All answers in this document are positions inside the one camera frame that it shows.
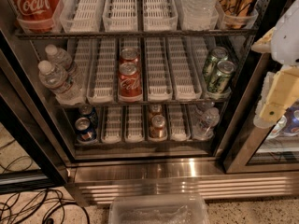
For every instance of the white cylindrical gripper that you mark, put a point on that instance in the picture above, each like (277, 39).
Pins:
(287, 37)

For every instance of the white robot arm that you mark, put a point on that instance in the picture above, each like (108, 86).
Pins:
(284, 50)

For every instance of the bottom shelf water bottle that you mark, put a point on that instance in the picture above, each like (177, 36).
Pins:
(208, 117)

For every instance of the large clear water bottle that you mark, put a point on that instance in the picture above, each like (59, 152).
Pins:
(199, 15)

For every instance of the stainless steel fridge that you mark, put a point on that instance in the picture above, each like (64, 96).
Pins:
(121, 98)

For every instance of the large red cola bottle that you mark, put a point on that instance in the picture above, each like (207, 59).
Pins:
(37, 16)

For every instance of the white can behind door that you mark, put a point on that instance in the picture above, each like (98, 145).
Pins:
(278, 127)

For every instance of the front green soda can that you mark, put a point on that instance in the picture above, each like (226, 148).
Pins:
(221, 76)

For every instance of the green soda can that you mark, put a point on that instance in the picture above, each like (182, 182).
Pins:
(221, 76)
(214, 56)

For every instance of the rear green soda can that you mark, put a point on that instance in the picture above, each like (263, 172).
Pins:
(214, 56)

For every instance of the blue can behind door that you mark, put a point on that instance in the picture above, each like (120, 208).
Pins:
(292, 124)

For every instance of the rear orange soda can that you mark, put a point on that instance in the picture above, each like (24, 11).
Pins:
(155, 110)

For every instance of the orange soda can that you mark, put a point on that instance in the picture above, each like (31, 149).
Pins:
(157, 127)
(155, 110)

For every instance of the front orange soda can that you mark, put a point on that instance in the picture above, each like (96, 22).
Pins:
(157, 127)

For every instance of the front red cola can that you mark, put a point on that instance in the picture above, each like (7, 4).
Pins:
(129, 80)

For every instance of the red cola can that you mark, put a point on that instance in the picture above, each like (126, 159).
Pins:
(129, 80)
(129, 55)

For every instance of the rear red cola can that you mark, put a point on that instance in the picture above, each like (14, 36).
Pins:
(129, 55)

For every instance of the rear blue soda can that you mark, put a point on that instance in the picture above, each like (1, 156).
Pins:
(89, 112)

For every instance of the blue soda can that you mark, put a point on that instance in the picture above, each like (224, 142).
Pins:
(89, 112)
(85, 129)

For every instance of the front blue soda can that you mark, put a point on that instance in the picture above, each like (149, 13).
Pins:
(85, 129)

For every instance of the clear plastic floor bin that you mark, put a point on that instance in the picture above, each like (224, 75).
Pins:
(159, 209)

